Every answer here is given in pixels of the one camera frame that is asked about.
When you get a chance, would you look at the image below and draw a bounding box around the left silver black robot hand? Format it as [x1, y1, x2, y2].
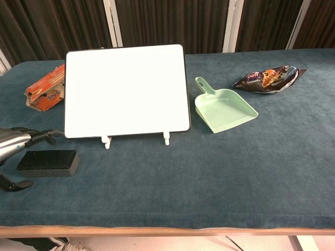
[0, 127, 65, 193]

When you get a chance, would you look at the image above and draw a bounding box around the black whiteboard eraser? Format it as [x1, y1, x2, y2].
[16, 150, 80, 178]

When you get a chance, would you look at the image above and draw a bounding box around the torn orange cardboard box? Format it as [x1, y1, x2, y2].
[25, 63, 66, 112]

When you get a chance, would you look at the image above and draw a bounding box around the white plastic board stand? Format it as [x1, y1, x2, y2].
[100, 131, 171, 150]

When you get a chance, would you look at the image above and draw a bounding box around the grey black shoe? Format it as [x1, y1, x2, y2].
[48, 237, 91, 251]

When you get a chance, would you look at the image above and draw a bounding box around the teal blue table cloth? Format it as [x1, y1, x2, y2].
[0, 48, 335, 229]

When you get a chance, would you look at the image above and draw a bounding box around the dark brown curtain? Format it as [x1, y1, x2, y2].
[0, 0, 335, 66]

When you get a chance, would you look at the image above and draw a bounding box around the mint green plastic dustpan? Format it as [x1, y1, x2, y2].
[194, 76, 259, 134]

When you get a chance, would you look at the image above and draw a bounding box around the dark chocolate snack bag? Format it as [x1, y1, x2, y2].
[231, 65, 308, 94]

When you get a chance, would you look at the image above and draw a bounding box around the white table leg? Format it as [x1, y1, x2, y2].
[289, 235, 320, 251]

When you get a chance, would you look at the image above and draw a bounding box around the white board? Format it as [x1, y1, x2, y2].
[63, 44, 192, 139]

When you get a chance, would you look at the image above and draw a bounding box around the white window frame post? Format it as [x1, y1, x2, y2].
[285, 0, 312, 50]
[103, 0, 124, 48]
[222, 0, 244, 53]

